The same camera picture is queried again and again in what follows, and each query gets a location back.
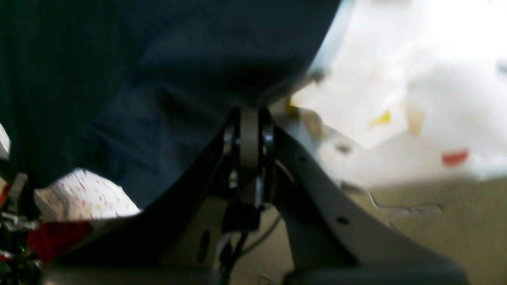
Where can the black t-shirt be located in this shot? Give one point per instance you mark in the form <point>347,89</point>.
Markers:
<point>133,90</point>

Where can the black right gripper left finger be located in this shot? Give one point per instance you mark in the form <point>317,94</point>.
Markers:
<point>172,242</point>

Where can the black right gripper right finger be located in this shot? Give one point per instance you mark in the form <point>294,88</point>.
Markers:
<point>333,240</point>

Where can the terrazzo pattern tablecloth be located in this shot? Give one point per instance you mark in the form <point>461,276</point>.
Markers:
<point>409,90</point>

